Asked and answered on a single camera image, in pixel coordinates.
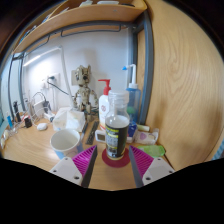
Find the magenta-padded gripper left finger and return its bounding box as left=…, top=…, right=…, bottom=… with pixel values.
left=49, top=144, right=99, bottom=188

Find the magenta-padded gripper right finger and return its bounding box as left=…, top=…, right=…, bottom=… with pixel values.
left=128, top=145, right=175, bottom=188

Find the clear bottle with dark label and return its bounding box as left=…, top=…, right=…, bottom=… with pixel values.
left=104, top=89, right=131, bottom=161

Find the pink and white packet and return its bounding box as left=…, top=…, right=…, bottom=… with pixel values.
left=134, top=128, right=160, bottom=146

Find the white mug with blue map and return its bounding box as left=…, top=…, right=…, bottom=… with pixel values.
left=49, top=128, right=84, bottom=160

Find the flat round red coaster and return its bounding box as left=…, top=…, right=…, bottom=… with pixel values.
left=101, top=146, right=132, bottom=169

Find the small white digital timer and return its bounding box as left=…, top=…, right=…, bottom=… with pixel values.
left=94, top=129, right=108, bottom=144

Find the black ruler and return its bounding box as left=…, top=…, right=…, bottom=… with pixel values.
left=85, top=120, right=100, bottom=146

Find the white tissue bag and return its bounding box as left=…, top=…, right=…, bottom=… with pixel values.
left=52, top=106, right=86, bottom=133

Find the white lotion bottle red pump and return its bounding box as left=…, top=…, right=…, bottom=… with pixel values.
left=97, top=78, right=113, bottom=132

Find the small white mouse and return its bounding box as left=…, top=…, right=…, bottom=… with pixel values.
left=36, top=122, right=49, bottom=132

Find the blue wash bottle bent nozzle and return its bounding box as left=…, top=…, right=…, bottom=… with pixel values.
left=121, top=63, right=142, bottom=124

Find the black charger block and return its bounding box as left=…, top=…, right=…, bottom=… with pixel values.
left=23, top=116, right=34, bottom=129

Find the white power adapter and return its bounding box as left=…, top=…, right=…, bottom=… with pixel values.
left=33, top=99, right=48, bottom=118

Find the brown tree figurine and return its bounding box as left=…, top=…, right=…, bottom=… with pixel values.
left=72, top=64, right=100, bottom=123

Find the black electric shaver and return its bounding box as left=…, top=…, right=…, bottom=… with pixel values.
left=12, top=100, right=22, bottom=123

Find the blue bottle with white cap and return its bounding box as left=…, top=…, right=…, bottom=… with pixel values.
left=5, top=114, right=14, bottom=129

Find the wooden shelf unit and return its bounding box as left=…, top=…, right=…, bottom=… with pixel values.
left=13, top=0, right=148, bottom=54

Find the black power cable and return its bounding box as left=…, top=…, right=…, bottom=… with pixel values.
left=48, top=77, right=73, bottom=98

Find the white wall socket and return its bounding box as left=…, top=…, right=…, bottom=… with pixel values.
left=41, top=75, right=51, bottom=89
left=49, top=72, right=61, bottom=86

